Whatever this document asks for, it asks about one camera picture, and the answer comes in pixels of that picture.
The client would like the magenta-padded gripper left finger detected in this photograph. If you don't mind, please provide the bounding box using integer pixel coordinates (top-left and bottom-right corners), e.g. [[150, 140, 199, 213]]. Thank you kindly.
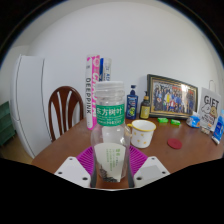
[[54, 145, 98, 188]]

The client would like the flat round red coaster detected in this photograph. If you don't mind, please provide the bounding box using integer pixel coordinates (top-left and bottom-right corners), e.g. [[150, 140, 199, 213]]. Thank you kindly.
[[167, 138, 183, 150]]

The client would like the white printed paper gift bag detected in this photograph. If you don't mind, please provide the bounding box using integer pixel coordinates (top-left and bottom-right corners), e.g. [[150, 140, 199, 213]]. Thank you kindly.
[[197, 79, 222, 132]]

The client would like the blue detergent bottle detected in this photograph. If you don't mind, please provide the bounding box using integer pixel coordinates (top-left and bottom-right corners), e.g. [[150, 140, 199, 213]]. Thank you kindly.
[[211, 109, 224, 145]]

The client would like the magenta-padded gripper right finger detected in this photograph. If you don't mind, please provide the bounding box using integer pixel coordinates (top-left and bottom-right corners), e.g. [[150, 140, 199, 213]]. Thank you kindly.
[[128, 145, 171, 188]]

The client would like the blue white tissue pack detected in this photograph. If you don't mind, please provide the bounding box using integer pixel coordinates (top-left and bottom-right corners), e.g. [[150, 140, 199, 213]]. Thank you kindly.
[[186, 111, 202, 129]]

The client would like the green crate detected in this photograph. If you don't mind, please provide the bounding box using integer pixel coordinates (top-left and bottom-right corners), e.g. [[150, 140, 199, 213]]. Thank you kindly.
[[0, 100, 17, 147]]

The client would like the amber yellow-labelled pump bottle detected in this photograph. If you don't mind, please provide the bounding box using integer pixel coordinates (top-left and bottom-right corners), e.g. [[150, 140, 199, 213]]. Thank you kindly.
[[139, 91, 152, 120]]

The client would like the tall pink shuttlecock tube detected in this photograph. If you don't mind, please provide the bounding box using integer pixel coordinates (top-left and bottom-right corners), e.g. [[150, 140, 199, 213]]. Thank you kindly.
[[85, 54, 101, 131]]

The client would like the dark blue pump bottle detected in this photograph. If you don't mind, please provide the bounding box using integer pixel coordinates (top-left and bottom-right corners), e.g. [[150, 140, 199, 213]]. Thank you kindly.
[[125, 84, 139, 121]]

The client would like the white refrigerator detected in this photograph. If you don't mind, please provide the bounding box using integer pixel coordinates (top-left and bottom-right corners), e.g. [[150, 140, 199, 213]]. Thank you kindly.
[[9, 54, 53, 159]]

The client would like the framed group photo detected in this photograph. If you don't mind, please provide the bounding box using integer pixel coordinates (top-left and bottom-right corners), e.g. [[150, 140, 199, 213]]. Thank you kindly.
[[146, 73, 199, 120]]

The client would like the small colourful box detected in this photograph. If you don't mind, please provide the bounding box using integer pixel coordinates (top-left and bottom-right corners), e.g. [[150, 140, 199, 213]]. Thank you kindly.
[[200, 126, 212, 135]]

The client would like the dark wooden chair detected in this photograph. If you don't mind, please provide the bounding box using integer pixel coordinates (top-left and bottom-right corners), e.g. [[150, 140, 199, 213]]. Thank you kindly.
[[47, 85, 85, 143]]

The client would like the white yellow-rimmed enamel mug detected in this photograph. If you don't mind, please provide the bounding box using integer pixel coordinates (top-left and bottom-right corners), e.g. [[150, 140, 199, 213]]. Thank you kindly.
[[127, 119, 157, 149]]

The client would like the clear green-labelled drink bottle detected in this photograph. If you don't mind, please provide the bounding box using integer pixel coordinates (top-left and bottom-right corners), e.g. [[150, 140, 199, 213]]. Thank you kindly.
[[90, 80, 132, 184]]

